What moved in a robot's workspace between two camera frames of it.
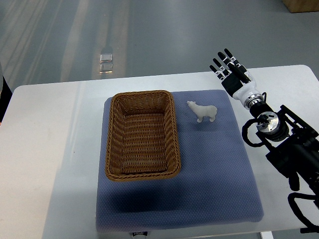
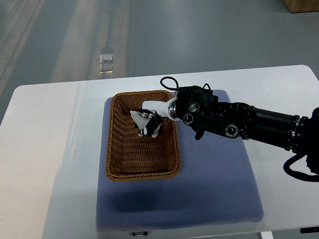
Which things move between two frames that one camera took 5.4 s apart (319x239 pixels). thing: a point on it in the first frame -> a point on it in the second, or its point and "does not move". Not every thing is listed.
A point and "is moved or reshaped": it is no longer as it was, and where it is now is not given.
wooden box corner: x=301 y=6 does not move
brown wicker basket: x=142 y=140 does not move
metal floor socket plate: x=106 y=63 does not move
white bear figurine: x=209 y=111 is moved or reshaped
